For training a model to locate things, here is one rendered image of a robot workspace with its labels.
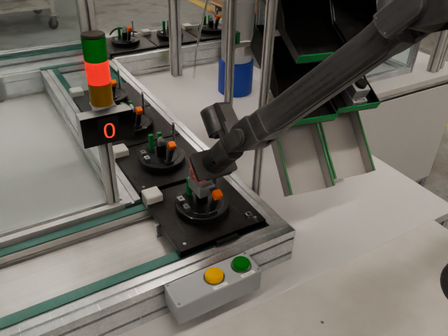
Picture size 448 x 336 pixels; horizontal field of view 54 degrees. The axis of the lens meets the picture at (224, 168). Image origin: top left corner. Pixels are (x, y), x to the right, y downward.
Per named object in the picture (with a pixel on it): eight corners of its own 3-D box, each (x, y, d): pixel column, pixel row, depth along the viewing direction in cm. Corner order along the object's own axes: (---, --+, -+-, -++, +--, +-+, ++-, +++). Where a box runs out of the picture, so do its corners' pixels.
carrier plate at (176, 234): (265, 225, 113) (266, 219, 112) (181, 258, 102) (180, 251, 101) (219, 177, 130) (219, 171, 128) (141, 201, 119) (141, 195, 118)
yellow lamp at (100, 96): (117, 105, 98) (114, 84, 95) (94, 109, 96) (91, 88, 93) (109, 96, 102) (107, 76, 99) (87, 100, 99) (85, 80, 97)
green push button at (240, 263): (253, 271, 99) (253, 264, 98) (238, 277, 98) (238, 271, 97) (243, 259, 102) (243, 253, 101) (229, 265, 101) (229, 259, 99)
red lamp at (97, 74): (114, 83, 95) (111, 61, 93) (91, 88, 93) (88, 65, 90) (107, 75, 99) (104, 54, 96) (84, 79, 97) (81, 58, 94)
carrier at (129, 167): (216, 175, 131) (217, 138, 124) (139, 199, 120) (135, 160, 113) (180, 139, 148) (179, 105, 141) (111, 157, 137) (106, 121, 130)
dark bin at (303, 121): (334, 120, 111) (346, 101, 105) (288, 128, 107) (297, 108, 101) (292, 42, 124) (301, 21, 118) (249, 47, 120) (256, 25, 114)
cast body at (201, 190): (215, 194, 110) (215, 171, 107) (199, 199, 109) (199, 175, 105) (199, 177, 117) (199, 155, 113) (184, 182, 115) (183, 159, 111)
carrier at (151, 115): (180, 138, 148) (179, 104, 141) (110, 156, 138) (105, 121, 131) (151, 109, 165) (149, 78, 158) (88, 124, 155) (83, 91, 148)
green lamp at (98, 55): (111, 61, 92) (109, 38, 90) (87, 65, 90) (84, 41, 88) (104, 54, 96) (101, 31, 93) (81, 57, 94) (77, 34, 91)
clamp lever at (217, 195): (217, 211, 109) (223, 195, 104) (210, 214, 109) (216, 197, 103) (210, 200, 111) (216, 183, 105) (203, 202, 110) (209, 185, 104)
